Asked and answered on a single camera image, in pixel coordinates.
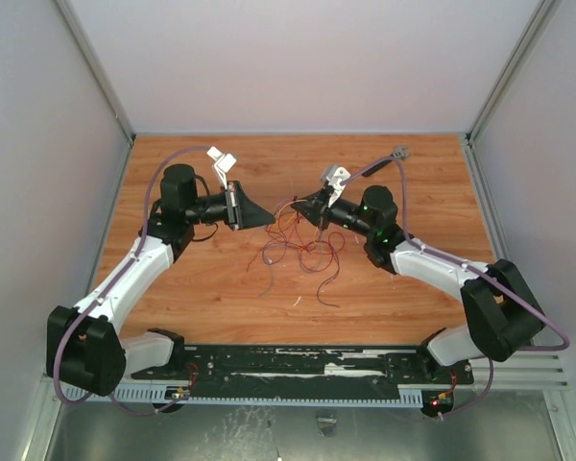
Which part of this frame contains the purple dark wire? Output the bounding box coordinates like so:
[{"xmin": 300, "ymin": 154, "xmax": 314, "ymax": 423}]
[{"xmin": 297, "ymin": 230, "xmax": 348, "ymax": 307}]

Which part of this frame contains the red wire tangle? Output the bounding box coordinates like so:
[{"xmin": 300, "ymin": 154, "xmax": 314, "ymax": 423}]
[{"xmin": 247, "ymin": 196, "xmax": 348, "ymax": 307}]

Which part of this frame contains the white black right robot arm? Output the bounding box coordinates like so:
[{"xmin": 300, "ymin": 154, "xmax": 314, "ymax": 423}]
[{"xmin": 292, "ymin": 185, "xmax": 544, "ymax": 382}]

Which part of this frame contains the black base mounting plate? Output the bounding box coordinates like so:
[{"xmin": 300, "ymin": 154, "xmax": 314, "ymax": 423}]
[{"xmin": 132, "ymin": 344, "xmax": 474, "ymax": 400}]

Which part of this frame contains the aluminium frame rail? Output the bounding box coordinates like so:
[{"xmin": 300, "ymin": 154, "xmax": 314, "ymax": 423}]
[{"xmin": 465, "ymin": 350, "xmax": 570, "ymax": 391}]

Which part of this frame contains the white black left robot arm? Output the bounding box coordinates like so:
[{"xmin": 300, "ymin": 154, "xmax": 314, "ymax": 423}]
[{"xmin": 46, "ymin": 164, "xmax": 275, "ymax": 397}]

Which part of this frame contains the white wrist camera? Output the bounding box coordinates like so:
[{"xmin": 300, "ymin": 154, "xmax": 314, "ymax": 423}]
[
  {"xmin": 321, "ymin": 164, "xmax": 350, "ymax": 207},
  {"xmin": 206, "ymin": 146, "xmax": 238, "ymax": 190}
]

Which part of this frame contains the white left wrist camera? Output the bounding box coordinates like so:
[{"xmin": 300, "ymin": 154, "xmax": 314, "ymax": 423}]
[{"xmin": 206, "ymin": 146, "xmax": 238, "ymax": 190}]

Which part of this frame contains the grey slotted cable duct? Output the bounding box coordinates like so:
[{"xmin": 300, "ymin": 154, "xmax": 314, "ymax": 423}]
[{"xmin": 60, "ymin": 382, "xmax": 423, "ymax": 408}]

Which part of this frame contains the yellow wire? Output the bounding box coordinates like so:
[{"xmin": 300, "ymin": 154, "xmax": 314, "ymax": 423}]
[{"xmin": 274, "ymin": 199, "xmax": 308, "ymax": 230}]

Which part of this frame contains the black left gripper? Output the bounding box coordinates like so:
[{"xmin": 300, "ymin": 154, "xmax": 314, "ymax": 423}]
[{"xmin": 186, "ymin": 181, "xmax": 276, "ymax": 231}]

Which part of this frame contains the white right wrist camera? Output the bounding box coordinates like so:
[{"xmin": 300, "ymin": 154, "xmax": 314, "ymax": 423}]
[{"xmin": 321, "ymin": 164, "xmax": 350, "ymax": 207}]

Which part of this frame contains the adjustable wrench black handle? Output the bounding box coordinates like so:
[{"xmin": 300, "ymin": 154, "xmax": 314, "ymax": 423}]
[{"xmin": 363, "ymin": 145, "xmax": 410, "ymax": 178}]

